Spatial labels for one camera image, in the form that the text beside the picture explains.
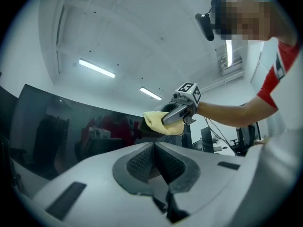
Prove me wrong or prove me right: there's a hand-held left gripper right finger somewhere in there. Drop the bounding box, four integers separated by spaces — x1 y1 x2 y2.
155 142 246 222

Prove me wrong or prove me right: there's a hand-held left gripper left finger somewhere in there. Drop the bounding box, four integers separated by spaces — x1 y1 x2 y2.
32 142 166 227

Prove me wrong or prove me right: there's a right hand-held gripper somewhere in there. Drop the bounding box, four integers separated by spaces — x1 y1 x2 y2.
160 82 202 125

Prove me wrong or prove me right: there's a yellow cloth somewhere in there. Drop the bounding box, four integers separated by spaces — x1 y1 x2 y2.
143 111 185 136

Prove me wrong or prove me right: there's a black curved monitor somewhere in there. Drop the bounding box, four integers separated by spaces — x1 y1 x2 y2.
0 85 19 137
9 84 166 182

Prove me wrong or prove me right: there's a person's right forearm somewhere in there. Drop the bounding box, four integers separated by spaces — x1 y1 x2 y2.
197 96 279 128

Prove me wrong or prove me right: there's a person's right hand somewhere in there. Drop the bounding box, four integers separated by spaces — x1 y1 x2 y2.
188 105 199 118

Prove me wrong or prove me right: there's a ceiling strip light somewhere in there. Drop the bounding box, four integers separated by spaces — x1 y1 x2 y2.
139 86 163 101
225 39 233 68
79 58 116 79

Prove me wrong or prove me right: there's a black office chair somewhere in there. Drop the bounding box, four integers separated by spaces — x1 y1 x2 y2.
236 124 261 156

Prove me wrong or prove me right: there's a white ceiling pipe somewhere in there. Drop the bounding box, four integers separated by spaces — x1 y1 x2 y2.
200 70 245 92

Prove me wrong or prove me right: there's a white ceiling air conditioner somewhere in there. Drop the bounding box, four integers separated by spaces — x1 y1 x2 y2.
221 55 244 76

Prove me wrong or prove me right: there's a person's red shirt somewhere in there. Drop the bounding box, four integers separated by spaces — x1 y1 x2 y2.
257 40 303 110

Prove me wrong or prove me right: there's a person's head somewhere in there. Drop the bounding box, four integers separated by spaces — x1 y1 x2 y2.
210 0 298 47

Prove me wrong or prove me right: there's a black head-mounted camera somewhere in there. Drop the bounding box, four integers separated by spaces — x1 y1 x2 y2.
195 0 232 42

